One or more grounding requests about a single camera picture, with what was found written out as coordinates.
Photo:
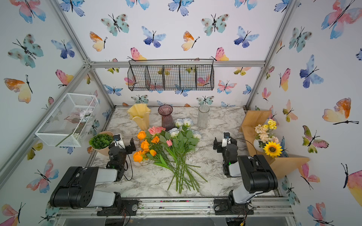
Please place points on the black wire wall basket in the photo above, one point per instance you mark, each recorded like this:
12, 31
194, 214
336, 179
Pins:
171, 75

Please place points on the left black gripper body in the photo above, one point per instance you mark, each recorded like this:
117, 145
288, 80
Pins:
127, 150

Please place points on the purple glass vase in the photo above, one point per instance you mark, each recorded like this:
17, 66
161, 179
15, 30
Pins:
167, 120

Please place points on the pink rose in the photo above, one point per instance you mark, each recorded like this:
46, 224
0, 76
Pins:
156, 130

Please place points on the orange ranunculus flower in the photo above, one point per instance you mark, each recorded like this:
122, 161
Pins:
138, 157

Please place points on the orange rose flower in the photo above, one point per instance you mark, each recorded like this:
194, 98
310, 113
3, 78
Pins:
141, 135

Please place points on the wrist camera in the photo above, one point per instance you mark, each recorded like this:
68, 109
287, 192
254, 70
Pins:
118, 142
226, 139

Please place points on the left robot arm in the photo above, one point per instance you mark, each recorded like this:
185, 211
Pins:
77, 188

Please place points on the pink tulip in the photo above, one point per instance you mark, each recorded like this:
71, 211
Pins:
169, 143

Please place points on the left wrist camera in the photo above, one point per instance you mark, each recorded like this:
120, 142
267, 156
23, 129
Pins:
118, 142

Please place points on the orange carnation flower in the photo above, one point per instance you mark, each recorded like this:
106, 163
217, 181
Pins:
155, 140

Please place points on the clear glass vase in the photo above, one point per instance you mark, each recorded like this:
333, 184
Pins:
202, 121

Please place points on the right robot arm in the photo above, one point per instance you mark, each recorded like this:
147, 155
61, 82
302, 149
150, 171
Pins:
255, 172

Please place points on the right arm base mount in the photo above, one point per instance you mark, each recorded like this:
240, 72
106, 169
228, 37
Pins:
225, 207

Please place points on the yellow ruffled vase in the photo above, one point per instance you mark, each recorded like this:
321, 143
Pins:
140, 113

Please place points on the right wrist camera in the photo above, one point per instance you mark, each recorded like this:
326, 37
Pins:
226, 139

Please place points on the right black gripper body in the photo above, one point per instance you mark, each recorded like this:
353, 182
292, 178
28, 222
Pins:
219, 145

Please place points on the potted green succulent plant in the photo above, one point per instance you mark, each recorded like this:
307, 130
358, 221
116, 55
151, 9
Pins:
101, 142

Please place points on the white mesh wall basket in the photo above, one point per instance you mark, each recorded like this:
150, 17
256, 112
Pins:
70, 121

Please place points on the orange tulip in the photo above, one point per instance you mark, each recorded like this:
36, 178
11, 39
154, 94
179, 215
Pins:
153, 152

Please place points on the sunflower bouquet in vase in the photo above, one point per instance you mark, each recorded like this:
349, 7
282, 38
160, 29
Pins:
265, 140

